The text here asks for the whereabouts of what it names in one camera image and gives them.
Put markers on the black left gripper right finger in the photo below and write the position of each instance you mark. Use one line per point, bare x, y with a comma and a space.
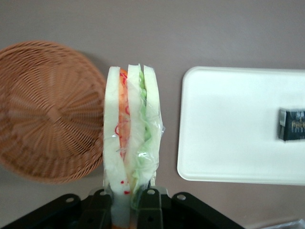
150, 210

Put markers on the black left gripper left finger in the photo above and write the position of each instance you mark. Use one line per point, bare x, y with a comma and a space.
96, 210

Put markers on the triangle sandwich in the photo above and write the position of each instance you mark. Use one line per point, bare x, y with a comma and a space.
132, 124

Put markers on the brown round wicker basket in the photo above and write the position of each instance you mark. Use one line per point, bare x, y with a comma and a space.
47, 112

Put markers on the beige plastic tray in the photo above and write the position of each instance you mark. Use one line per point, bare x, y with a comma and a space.
228, 124

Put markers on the small black box gold print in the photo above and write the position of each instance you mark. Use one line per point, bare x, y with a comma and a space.
291, 124

